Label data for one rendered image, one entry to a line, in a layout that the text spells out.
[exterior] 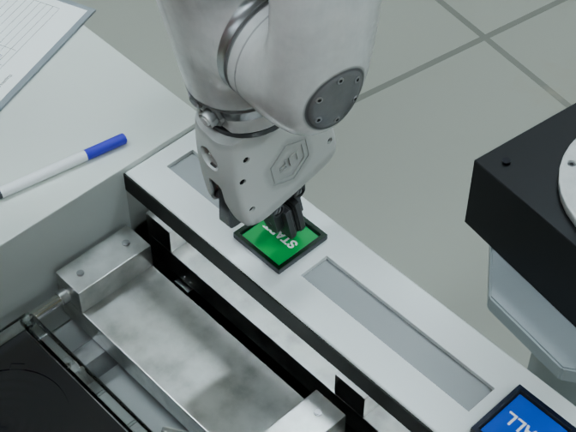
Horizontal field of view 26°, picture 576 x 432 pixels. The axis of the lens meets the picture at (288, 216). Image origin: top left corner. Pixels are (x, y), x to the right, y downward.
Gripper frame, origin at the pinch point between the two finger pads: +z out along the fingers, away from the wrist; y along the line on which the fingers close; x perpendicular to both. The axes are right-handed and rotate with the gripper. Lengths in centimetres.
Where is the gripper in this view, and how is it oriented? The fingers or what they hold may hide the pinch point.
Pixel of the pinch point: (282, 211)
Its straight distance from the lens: 101.7
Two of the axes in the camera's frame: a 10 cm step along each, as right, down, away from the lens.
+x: -6.9, -5.4, 4.8
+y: 7.1, -6.4, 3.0
